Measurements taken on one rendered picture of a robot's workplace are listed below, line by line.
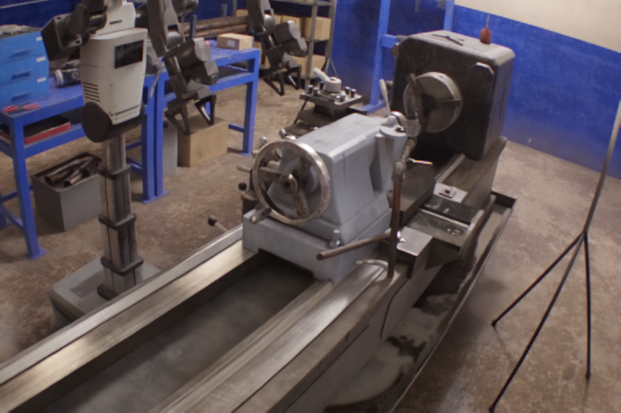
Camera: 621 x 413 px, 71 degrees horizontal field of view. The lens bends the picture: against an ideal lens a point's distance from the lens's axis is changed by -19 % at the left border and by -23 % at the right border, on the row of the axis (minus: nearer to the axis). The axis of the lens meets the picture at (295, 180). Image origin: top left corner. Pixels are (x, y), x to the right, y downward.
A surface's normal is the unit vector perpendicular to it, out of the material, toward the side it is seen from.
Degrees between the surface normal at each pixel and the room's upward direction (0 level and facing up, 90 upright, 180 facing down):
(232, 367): 48
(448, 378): 0
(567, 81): 90
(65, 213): 90
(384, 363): 0
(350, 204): 66
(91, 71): 90
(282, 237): 90
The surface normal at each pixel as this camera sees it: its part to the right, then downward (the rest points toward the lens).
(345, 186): 0.83, 0.07
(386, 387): 0.09, -0.90
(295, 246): -0.54, 0.31
